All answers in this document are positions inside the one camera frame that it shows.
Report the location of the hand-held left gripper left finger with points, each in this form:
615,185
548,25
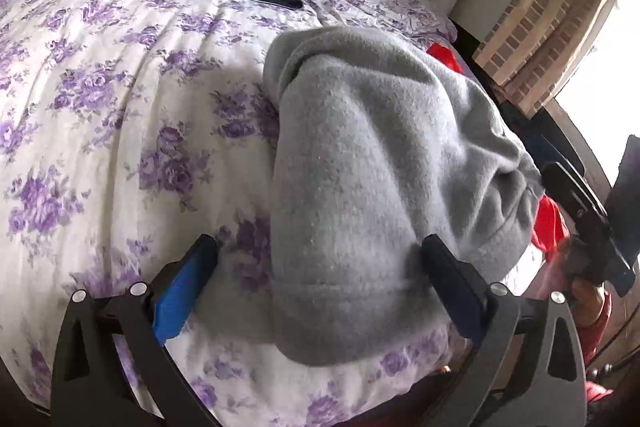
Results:
175,302

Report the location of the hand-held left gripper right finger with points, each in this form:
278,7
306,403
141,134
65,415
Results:
457,292

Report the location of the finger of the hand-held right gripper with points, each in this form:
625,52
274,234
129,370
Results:
546,148
570,189

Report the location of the grey fleece pants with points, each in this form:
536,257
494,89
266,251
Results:
360,167

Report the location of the person's right forearm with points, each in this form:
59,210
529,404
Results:
597,347

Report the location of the person's right hand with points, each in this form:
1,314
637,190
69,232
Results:
584,303

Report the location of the red cloth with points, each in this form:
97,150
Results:
547,227

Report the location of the window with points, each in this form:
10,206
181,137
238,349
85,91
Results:
610,72

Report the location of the brick pattern curtain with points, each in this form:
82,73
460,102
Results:
545,17

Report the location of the purple floral bed sheet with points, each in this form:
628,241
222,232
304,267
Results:
110,117

